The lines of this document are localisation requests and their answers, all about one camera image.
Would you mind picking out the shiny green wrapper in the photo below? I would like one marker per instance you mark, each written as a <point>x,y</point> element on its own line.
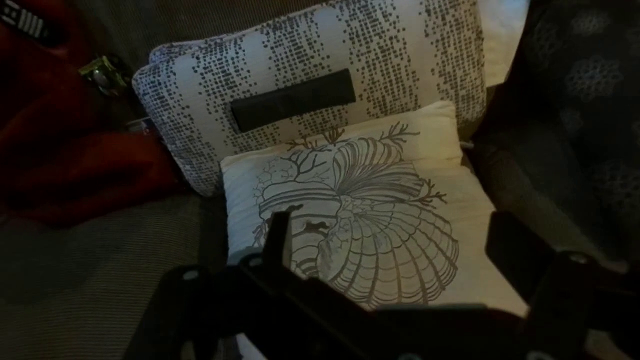
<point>104,75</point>

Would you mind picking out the red blanket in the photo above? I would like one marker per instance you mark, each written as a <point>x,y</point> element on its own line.
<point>70,130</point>

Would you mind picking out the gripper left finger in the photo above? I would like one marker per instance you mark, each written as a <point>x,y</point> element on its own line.
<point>250,300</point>

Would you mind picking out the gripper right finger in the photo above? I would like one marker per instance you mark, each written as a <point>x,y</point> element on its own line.
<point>560,285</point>

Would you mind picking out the brown ribbed sofa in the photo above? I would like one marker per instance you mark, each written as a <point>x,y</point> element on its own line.
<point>90,280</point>

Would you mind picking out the cream pillow with shell drawing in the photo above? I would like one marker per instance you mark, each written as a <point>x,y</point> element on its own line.
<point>380,220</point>

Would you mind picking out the remote control with white buttons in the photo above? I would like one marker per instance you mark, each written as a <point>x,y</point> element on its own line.
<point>26,22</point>

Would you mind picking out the dark patterned cushion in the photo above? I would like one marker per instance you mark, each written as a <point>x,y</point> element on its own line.
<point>575,125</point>

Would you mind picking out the black remote control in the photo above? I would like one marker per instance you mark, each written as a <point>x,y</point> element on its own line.
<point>293,99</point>

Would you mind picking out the white pillow with grey dots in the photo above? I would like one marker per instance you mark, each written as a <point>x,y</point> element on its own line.
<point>310,75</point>

